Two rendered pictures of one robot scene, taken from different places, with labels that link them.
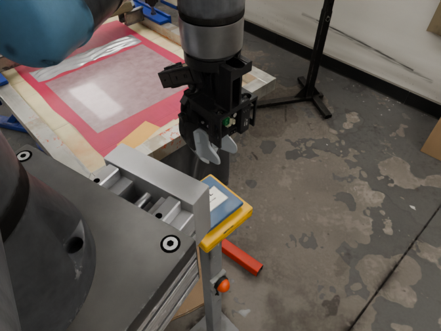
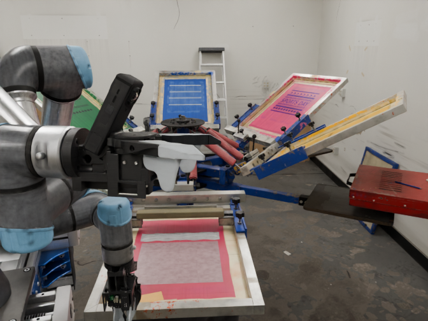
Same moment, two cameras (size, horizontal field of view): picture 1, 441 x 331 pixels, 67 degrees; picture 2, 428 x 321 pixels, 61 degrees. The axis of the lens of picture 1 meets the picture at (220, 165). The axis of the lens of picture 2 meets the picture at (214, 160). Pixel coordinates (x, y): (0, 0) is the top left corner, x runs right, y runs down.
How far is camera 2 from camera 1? 0.74 m
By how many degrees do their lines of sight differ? 44
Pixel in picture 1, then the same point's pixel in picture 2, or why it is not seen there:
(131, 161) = (62, 293)
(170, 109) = (182, 292)
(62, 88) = (145, 250)
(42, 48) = not seen: hidden behind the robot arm
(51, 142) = (102, 278)
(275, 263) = not seen: outside the picture
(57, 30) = not seen: hidden behind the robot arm
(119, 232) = (8, 309)
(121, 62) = (192, 248)
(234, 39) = (114, 258)
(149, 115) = (167, 289)
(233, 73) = (109, 273)
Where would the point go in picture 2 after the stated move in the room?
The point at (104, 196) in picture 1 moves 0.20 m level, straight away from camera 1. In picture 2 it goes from (22, 296) to (71, 249)
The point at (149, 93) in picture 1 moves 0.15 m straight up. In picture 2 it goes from (183, 275) to (182, 241)
